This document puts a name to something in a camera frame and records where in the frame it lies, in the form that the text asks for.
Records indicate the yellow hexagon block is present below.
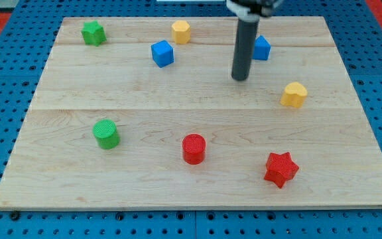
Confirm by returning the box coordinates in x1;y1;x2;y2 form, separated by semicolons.
171;20;191;44

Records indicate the red cylinder block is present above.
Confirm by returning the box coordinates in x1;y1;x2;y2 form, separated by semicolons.
182;133;206;165

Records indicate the green star block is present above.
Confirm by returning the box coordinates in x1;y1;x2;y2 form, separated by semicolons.
81;21;107;46

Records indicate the red star block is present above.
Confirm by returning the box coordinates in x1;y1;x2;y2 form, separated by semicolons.
263;152;299;189

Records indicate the blue cube block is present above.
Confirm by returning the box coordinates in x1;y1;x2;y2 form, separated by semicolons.
151;40;174;68

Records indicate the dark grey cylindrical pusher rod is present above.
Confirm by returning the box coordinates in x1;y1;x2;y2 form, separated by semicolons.
231;19;259;81

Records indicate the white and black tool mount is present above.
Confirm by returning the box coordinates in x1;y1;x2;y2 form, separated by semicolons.
225;0;283;22

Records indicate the wooden board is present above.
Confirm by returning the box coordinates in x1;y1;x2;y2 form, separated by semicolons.
0;17;382;211

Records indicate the blue triangle block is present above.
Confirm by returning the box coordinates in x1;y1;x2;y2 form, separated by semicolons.
253;35;271;60

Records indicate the green cylinder block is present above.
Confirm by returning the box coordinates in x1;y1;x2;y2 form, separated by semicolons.
92;119;120;149

